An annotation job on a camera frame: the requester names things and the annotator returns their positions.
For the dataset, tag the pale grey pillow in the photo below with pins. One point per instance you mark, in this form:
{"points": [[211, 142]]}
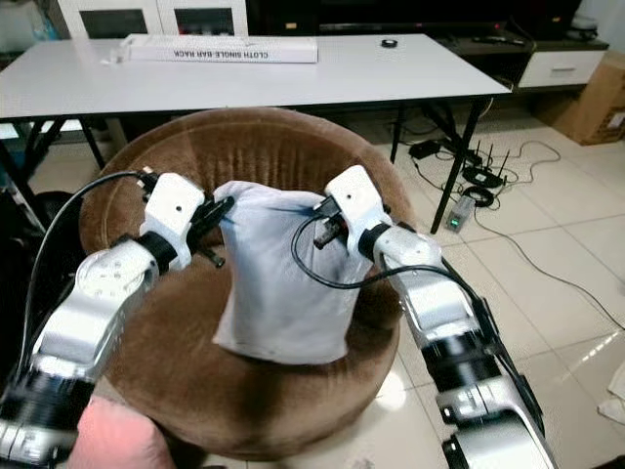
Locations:
{"points": [[278, 283]]}

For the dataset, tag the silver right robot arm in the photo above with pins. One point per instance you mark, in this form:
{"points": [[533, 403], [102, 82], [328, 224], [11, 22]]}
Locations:
{"points": [[449, 313]]}

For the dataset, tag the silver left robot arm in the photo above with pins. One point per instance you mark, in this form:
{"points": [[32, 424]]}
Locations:
{"points": [[83, 332]]}

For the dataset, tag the round brown velvet sofa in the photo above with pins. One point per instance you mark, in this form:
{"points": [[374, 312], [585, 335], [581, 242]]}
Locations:
{"points": [[254, 142]]}

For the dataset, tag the black power brick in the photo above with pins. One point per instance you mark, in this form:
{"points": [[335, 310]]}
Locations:
{"points": [[425, 149]]}

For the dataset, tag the grey power adapter green light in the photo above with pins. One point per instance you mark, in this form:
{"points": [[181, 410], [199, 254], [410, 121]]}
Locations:
{"points": [[460, 215]]}

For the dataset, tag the white folding table black legs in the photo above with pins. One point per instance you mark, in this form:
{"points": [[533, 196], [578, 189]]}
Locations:
{"points": [[244, 90]]}

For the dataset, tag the black router with antennas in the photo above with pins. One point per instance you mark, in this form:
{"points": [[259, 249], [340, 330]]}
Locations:
{"points": [[483, 178]]}

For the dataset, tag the long white cloth rack box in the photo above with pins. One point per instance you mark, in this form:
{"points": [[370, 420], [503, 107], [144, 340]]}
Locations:
{"points": [[220, 49]]}

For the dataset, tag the small black round object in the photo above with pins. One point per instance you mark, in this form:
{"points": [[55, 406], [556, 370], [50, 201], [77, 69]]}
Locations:
{"points": [[389, 43]]}

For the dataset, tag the white cabinet with glass doors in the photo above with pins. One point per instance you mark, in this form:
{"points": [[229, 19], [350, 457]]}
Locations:
{"points": [[156, 18]]}

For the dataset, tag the pink soft object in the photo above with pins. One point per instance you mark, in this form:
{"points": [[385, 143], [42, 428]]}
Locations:
{"points": [[122, 440]]}

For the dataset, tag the dark cabinet with white drawer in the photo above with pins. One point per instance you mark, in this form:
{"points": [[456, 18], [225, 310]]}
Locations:
{"points": [[557, 68]]}

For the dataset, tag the brown cardboard box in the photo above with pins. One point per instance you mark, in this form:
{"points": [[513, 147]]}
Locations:
{"points": [[596, 103]]}

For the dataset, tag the white cloth scrap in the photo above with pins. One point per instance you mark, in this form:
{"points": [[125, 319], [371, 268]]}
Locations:
{"points": [[617, 396]]}

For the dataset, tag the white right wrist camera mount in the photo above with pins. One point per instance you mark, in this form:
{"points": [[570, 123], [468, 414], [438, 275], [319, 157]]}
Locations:
{"points": [[356, 200]]}

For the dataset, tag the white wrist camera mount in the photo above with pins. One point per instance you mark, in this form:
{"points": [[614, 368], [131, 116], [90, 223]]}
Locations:
{"points": [[356, 200], [174, 207]]}

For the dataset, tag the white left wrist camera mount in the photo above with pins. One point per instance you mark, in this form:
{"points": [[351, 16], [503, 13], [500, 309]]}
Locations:
{"points": [[174, 207]]}

